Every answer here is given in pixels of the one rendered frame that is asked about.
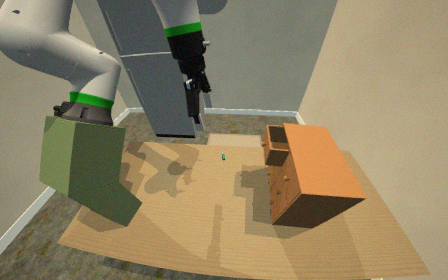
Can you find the brown wooden drawer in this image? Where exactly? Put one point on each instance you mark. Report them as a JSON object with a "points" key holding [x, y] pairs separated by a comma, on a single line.
{"points": [[273, 202], [291, 186], [271, 176], [276, 147], [276, 171], [281, 194]]}

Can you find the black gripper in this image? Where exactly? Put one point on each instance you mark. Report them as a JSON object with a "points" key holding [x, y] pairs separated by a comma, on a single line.
{"points": [[192, 68]]}

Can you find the orange chest of drawers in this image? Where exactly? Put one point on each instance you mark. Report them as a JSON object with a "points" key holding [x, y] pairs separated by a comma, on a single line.
{"points": [[327, 185]]}

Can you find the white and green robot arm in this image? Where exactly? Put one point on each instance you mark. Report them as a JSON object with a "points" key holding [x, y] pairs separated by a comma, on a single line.
{"points": [[35, 34]]}

